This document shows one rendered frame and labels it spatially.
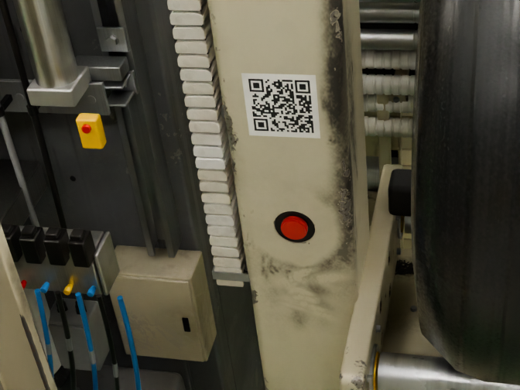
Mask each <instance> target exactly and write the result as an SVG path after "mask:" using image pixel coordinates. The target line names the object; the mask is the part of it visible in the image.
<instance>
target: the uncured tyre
mask: <svg viewBox="0 0 520 390"><path fill-rule="evenodd" d="M411 230H412V263H413V271H414V278H415V285H416V299H417V306H418V314H419V325H420V330H421V332H422V335H423V336H424V337H425V338H426V339H427V340H428V341H429V342H430V343H431V344H432V345H433V346H434V347H435V348H436V349H437V350H438V351H439V352H440V354H441V355H442V356H443V357H444V358H445V359H446V360H447V361H448V362H449V363H450V364H451V365H452V366H453V368H454V369H455V370H456V371H459V372H461V373H464V374H466V375H469V376H472V377H474V378H478V379H480V380H482V381H485V382H494V383H502V384H510V385H520V0H420V7H419V24H418V35H417V46H416V70H415V84H414V100H413V118H412V170H411Z"/></svg>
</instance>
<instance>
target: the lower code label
mask: <svg viewBox="0 0 520 390"><path fill-rule="evenodd" d="M241 77H242V83H243V89H244V96H245V107H246V113H247V119H248V130H249V135H259V136H278V137H297V138H315V139H320V122H319V112H318V102H317V92H316V75H302V74H244V73H241Z"/></svg>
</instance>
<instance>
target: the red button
mask: <svg viewBox="0 0 520 390"><path fill-rule="evenodd" d="M281 231H282V233H283V234H284V235H285V236H286V237H287V238H290V239H293V240H299V239H302V238H304V237H305V236H306V234H307V231H308V225H307V223H306V222H305V221H304V220H303V219H302V218H300V217H296V216H289V217H286V218H285V219H284V220H283V221H282V224H281Z"/></svg>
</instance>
